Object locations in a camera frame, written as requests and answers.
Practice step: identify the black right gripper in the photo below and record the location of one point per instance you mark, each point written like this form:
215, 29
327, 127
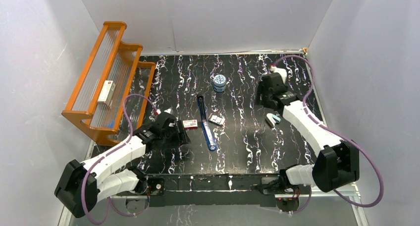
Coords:
260, 90

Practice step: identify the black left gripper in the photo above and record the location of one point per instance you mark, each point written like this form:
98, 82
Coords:
177, 132

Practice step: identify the red white staples box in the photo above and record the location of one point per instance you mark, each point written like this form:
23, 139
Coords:
190, 124

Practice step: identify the white light-blue staple remover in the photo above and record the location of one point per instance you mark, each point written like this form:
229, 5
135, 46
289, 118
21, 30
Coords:
272, 120

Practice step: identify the blue black stapler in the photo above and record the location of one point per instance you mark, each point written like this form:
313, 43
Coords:
212, 146

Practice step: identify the silver staple strips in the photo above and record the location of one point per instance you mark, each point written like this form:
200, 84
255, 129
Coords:
218, 120

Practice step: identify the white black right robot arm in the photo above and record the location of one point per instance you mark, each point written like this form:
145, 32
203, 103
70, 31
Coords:
337, 160

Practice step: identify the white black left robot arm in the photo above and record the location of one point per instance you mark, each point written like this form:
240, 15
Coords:
83, 184

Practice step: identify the blue white round tin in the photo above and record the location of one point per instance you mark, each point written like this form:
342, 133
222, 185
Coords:
219, 83

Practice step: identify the orange wooden tiered shelf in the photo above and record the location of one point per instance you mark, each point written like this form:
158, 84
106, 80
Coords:
95, 105

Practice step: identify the white red box on shelf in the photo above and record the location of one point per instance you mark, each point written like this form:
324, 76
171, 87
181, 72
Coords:
106, 93

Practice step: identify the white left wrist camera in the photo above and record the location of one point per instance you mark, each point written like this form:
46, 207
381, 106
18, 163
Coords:
166, 111

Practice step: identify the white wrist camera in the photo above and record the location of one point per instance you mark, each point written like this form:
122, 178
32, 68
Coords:
166, 111
281, 71

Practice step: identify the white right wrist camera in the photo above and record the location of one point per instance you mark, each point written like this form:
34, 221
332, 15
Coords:
281, 71

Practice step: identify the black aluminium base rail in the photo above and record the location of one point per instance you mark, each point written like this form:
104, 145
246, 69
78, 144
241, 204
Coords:
200, 189

